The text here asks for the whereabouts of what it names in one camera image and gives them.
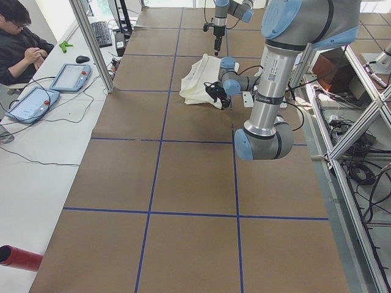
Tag black keyboard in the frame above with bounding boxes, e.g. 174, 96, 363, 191
90, 21, 112, 48

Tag teach pendant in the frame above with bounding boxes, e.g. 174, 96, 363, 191
5, 87, 60, 124
49, 63, 92, 92

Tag teach pendant near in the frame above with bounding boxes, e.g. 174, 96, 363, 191
5, 87, 60, 124

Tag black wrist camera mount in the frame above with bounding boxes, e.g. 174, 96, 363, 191
203, 23, 214, 32
203, 82, 221, 103

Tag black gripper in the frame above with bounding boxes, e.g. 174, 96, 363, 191
213, 24, 226, 56
213, 87, 230, 110

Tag black computer mouse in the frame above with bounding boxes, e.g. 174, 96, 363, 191
75, 56, 90, 64

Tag seated person in black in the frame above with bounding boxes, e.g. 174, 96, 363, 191
1, 1, 54, 85

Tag green plastic tool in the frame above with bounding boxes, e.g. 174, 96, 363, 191
59, 41, 73, 54

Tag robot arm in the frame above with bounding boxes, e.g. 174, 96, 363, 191
218, 1, 360, 160
211, 0, 255, 56

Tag aluminium frame upright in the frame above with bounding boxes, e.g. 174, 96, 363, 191
69, 0, 114, 93

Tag teach pendant far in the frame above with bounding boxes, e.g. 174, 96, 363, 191
49, 63, 92, 92

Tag red fire extinguisher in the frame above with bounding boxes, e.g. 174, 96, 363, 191
1, 245, 43, 272

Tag cream long sleeve cat shirt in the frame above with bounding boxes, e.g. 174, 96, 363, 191
180, 54, 222, 109

